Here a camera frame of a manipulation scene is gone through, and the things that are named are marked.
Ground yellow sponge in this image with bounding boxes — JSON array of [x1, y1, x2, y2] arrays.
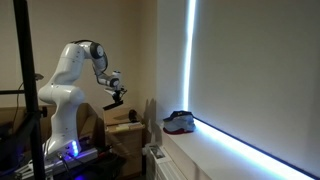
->
[[116, 125, 130, 131]]

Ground black and grey handheld device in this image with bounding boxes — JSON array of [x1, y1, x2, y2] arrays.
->
[[128, 109, 138, 123]]

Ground white radiator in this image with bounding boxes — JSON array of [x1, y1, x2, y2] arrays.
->
[[146, 147, 187, 180]]

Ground white roller window blind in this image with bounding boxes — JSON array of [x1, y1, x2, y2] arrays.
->
[[188, 0, 320, 176]]

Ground light wooden cabinet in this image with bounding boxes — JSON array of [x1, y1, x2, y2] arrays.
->
[[103, 108, 144, 179]]

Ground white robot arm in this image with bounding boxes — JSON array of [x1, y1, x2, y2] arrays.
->
[[38, 40, 126, 162]]

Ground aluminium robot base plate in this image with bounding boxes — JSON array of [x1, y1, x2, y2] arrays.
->
[[14, 148, 98, 180]]

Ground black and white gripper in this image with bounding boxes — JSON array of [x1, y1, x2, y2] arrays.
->
[[104, 88, 127, 102]]

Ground black camera stand pole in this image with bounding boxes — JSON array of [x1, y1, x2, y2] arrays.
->
[[13, 0, 46, 180]]

